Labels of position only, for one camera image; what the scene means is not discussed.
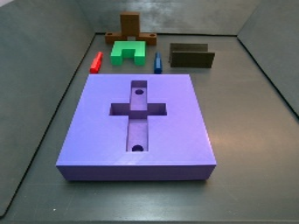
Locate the green U-shaped block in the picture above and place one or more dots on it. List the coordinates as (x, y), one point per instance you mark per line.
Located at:
(129, 50)

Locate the purple board with cross slot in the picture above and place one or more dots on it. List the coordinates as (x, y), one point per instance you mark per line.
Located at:
(137, 130)

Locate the blue peg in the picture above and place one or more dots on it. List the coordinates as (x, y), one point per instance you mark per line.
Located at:
(158, 64)

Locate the red peg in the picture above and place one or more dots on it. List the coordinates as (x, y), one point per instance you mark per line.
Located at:
(97, 63)

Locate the brown T-shaped block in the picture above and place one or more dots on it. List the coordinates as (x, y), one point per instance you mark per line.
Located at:
(130, 30)

